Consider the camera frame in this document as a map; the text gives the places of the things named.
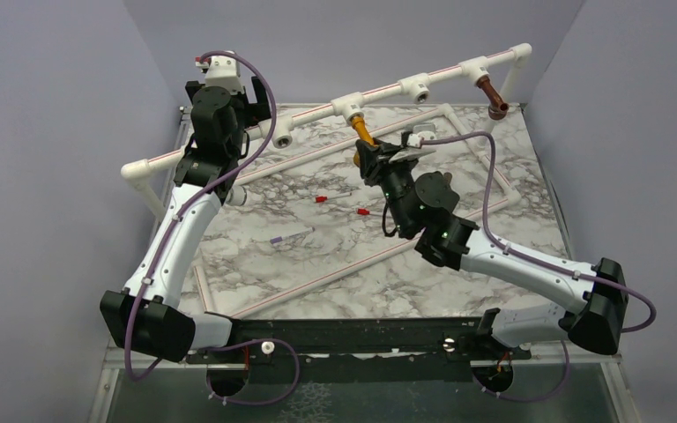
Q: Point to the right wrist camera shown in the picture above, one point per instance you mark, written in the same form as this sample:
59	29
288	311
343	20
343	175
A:
412	141

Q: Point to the orange water faucet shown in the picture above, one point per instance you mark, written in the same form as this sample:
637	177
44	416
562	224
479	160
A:
362	131

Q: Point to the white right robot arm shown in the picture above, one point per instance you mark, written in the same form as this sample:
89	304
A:
587	301

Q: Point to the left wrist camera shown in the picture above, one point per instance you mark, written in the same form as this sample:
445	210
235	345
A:
221	71

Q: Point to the purple capped white stick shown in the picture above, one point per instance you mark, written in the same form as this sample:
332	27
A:
287	237

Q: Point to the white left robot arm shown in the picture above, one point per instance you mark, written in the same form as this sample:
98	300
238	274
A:
144	316

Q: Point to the brown water faucet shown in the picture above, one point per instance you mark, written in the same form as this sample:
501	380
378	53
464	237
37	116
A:
498	108

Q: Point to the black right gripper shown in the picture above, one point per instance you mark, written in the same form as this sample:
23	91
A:
373	166

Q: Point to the white PVC pipe frame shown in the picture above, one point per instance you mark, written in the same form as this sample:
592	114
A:
138	173

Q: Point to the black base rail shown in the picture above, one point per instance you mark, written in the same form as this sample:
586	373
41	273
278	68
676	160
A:
356	350

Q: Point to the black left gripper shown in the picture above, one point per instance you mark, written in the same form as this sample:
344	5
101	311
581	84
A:
257	113

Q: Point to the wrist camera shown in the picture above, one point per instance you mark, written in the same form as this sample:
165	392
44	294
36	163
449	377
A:
412	141
221	71

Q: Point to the red capped white stick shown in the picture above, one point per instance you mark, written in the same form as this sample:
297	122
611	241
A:
323	199

